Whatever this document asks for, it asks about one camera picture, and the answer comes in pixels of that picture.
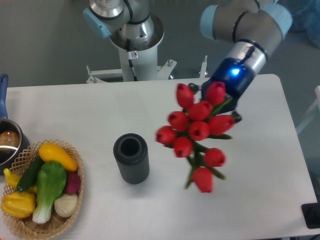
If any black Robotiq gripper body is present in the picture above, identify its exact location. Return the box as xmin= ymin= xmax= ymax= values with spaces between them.
xmin=201 ymin=57 xmax=255 ymax=114

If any red tulip bouquet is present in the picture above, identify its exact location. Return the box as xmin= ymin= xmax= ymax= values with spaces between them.
xmin=155 ymin=81 xmax=236 ymax=193

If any dark grey ribbed vase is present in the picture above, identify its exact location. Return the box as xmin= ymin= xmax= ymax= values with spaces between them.
xmin=113 ymin=133 xmax=150 ymax=185

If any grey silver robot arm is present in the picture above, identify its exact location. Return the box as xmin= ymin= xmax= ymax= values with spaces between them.
xmin=82 ymin=0 xmax=292 ymax=122

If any blue plastic bag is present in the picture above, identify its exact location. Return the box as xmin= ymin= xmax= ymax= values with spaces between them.
xmin=288 ymin=0 xmax=320 ymax=48

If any black device at table edge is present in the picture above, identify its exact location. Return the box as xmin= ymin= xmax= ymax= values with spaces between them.
xmin=301 ymin=202 xmax=320 ymax=229

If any purple red radish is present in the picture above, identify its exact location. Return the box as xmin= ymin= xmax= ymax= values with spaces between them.
xmin=65 ymin=172 xmax=81 ymax=195

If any yellow squash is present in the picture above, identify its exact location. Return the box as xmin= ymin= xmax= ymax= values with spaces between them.
xmin=38 ymin=142 xmax=78 ymax=172

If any green bok choy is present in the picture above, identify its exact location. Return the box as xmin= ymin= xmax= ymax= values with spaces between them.
xmin=32 ymin=161 xmax=67 ymax=224

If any white garlic bulb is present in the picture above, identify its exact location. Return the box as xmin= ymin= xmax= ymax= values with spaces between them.
xmin=54 ymin=193 xmax=78 ymax=218

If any dark green cucumber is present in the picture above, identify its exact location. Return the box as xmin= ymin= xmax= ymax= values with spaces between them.
xmin=16 ymin=155 xmax=45 ymax=193

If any small yellow gourd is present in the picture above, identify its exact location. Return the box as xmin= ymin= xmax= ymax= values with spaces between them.
xmin=3 ymin=168 xmax=37 ymax=195

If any yellow bell pepper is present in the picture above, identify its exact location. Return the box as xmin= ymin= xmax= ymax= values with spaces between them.
xmin=1 ymin=191 xmax=36 ymax=218

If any woven wicker basket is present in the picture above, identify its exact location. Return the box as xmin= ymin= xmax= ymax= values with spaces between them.
xmin=2 ymin=139 xmax=85 ymax=240

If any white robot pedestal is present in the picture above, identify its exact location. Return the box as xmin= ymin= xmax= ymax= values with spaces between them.
xmin=83 ymin=8 xmax=177 ymax=83

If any white metal frame right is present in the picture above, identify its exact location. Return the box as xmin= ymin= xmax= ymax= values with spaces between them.
xmin=295 ymin=85 xmax=320 ymax=135

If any blue handled saucepan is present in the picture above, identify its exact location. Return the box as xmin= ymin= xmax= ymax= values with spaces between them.
xmin=0 ymin=73 xmax=30 ymax=176

